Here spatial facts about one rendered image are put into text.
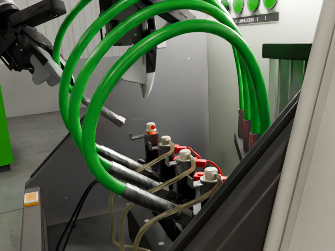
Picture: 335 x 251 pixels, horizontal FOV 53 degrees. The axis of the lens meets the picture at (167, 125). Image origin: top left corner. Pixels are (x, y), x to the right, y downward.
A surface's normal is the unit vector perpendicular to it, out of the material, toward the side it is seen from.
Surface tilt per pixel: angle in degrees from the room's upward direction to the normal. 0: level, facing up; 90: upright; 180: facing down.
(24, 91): 90
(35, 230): 0
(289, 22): 90
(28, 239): 0
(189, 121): 90
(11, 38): 77
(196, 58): 90
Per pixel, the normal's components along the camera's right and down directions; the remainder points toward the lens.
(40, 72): -0.29, 0.00
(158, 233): -0.05, -0.97
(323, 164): -0.92, -0.10
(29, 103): 0.44, 0.20
